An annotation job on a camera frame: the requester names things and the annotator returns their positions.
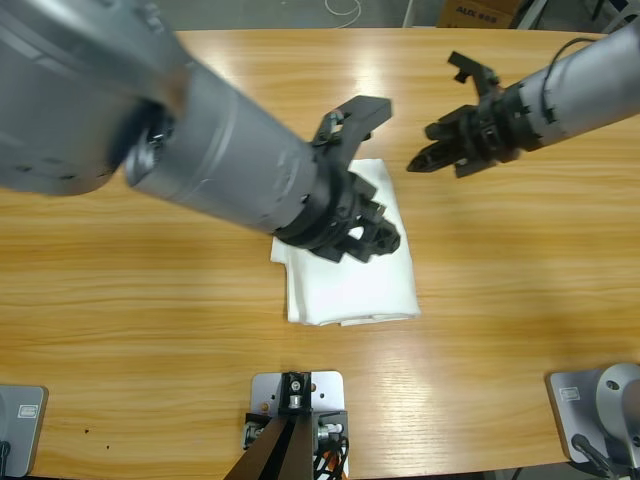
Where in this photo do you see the black clamp block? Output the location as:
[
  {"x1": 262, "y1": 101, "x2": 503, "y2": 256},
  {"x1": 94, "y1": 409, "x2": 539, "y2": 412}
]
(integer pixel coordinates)
[{"x1": 243, "y1": 408, "x2": 350, "y2": 454}]

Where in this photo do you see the cardboard box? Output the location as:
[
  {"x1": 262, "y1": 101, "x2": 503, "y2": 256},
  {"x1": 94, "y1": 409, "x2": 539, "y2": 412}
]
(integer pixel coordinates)
[{"x1": 438, "y1": 0, "x2": 516, "y2": 29}]

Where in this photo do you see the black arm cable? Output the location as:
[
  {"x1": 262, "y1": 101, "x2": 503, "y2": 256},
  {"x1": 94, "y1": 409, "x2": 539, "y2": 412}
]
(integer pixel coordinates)
[{"x1": 542, "y1": 37, "x2": 601, "y2": 126}]

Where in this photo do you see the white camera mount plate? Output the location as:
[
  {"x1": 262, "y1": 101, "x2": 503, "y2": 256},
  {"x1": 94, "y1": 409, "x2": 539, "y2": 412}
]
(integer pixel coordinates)
[{"x1": 249, "y1": 370, "x2": 347, "y2": 419}]

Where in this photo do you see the dark camera post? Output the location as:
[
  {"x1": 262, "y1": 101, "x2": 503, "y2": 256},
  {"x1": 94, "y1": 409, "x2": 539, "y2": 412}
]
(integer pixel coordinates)
[{"x1": 227, "y1": 370, "x2": 321, "y2": 480}]

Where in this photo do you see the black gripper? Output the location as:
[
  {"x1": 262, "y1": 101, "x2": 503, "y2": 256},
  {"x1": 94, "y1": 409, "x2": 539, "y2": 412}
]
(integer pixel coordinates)
[
  {"x1": 274, "y1": 144, "x2": 404, "y2": 264},
  {"x1": 405, "y1": 87, "x2": 544, "y2": 179}
]

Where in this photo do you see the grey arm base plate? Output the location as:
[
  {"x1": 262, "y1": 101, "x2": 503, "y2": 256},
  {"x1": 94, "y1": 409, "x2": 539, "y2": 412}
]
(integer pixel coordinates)
[
  {"x1": 545, "y1": 369, "x2": 640, "y2": 465},
  {"x1": 0, "y1": 383, "x2": 50, "y2": 479}
]

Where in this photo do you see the white t-shirt with black logo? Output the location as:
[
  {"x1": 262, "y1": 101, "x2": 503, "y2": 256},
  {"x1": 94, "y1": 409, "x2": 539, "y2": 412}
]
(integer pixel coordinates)
[{"x1": 269, "y1": 158, "x2": 423, "y2": 328}]

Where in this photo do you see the white cable loop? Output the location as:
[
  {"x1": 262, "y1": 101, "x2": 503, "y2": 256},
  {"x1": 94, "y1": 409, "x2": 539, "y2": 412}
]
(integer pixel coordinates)
[{"x1": 323, "y1": 0, "x2": 362, "y2": 25}]

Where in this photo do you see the white plastic chair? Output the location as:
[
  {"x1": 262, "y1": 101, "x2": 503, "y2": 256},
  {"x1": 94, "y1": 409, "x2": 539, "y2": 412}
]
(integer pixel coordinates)
[{"x1": 517, "y1": 0, "x2": 640, "y2": 37}]

